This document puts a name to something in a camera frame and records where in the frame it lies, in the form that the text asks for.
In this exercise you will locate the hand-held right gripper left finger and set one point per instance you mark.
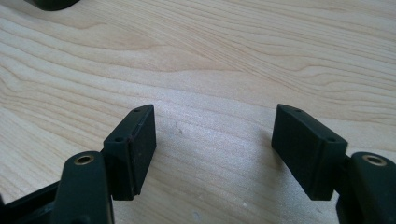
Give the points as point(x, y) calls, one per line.
point(137, 155)

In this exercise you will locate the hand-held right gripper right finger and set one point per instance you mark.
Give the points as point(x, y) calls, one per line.
point(306, 152)

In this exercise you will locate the black rounded object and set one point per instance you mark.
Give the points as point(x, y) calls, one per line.
point(51, 3)

